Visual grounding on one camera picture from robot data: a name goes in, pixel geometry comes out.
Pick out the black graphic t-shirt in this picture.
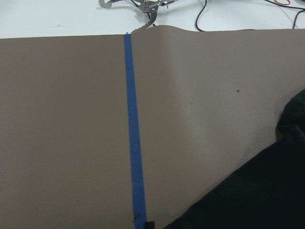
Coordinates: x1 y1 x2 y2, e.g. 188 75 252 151
168 91 305 229

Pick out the silver tripod stand green top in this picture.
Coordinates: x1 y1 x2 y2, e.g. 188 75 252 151
98 0 174 35

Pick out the brown paper table cover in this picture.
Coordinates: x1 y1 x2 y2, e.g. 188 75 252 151
0 26 305 229

